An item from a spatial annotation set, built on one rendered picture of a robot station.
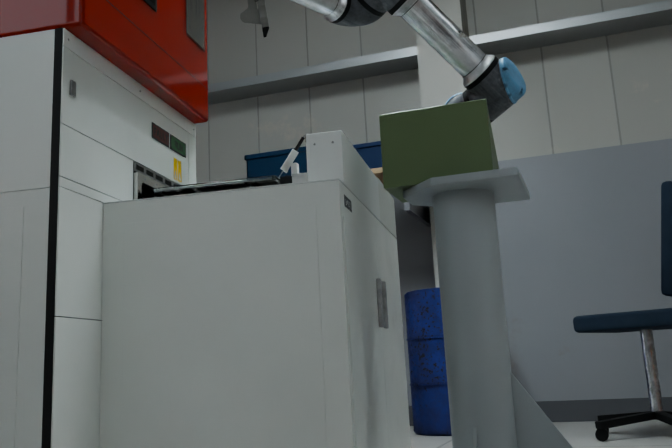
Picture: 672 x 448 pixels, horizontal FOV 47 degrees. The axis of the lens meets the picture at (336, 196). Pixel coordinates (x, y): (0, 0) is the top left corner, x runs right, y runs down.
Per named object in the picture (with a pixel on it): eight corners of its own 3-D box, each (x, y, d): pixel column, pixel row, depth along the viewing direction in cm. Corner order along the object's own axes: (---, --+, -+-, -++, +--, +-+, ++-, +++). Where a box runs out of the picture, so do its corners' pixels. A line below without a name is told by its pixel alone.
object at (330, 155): (307, 187, 192) (305, 133, 195) (351, 223, 245) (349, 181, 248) (344, 183, 190) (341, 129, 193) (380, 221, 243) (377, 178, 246)
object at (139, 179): (132, 204, 214) (132, 172, 216) (194, 230, 256) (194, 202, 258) (138, 204, 214) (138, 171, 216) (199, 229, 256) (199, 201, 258)
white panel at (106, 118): (49, 187, 179) (54, 28, 188) (190, 239, 257) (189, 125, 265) (61, 185, 178) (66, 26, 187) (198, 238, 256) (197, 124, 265)
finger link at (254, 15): (244, 39, 171) (236, -3, 169) (270, 34, 172) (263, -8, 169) (244, 40, 169) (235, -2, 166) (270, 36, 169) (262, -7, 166)
